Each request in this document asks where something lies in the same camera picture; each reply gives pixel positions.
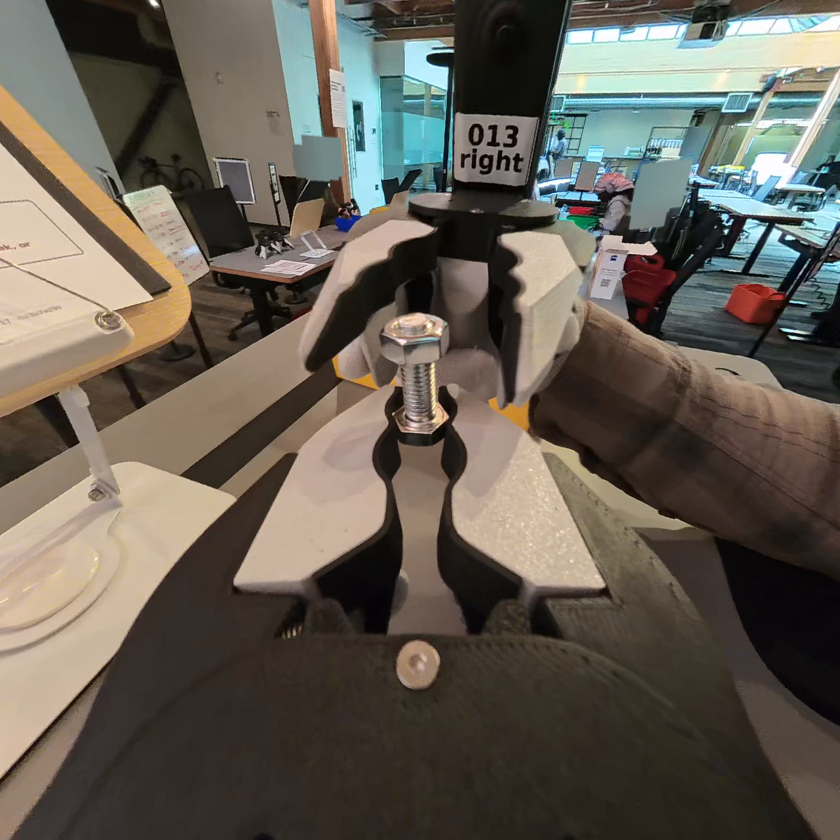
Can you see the silver hex nut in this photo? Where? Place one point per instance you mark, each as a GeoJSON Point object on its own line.
{"type": "Point", "coordinates": [421, 420]}

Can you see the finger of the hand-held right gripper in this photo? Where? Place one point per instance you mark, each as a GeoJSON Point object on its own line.
{"type": "Point", "coordinates": [545, 302]}
{"type": "Point", "coordinates": [361, 276]}

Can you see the person's right hand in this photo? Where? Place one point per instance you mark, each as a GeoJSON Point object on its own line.
{"type": "Point", "coordinates": [469, 315]}

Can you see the background office desk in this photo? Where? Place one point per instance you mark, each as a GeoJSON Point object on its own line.
{"type": "Point", "coordinates": [282, 263]}

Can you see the white carton box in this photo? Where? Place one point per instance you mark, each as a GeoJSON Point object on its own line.
{"type": "Point", "coordinates": [608, 276]}

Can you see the wooden document stand white base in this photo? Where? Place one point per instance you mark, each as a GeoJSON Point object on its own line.
{"type": "Point", "coordinates": [105, 604]}

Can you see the white paper floor sign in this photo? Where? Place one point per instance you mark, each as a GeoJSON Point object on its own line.
{"type": "Point", "coordinates": [167, 230]}

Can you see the black backing board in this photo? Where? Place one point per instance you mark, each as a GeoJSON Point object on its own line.
{"type": "Point", "coordinates": [118, 236]}

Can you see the blue box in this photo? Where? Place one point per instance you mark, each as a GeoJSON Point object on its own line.
{"type": "Point", "coordinates": [347, 223]}

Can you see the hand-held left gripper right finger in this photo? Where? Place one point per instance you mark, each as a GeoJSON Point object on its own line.
{"type": "Point", "coordinates": [512, 512]}

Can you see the yellow plastic bin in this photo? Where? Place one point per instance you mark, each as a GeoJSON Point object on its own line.
{"type": "Point", "coordinates": [361, 378]}

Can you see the person's right forearm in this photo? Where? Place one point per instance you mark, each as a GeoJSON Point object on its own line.
{"type": "Point", "coordinates": [696, 433]}

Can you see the printed instruction sheet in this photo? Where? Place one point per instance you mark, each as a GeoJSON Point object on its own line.
{"type": "Point", "coordinates": [53, 263]}

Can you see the silver hex bolt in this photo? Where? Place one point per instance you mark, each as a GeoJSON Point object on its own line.
{"type": "Point", "coordinates": [415, 344]}

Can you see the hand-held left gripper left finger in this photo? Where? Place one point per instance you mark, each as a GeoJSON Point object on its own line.
{"type": "Point", "coordinates": [322, 512]}

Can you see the red bin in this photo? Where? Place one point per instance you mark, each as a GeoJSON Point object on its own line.
{"type": "Point", "coordinates": [756, 303]}

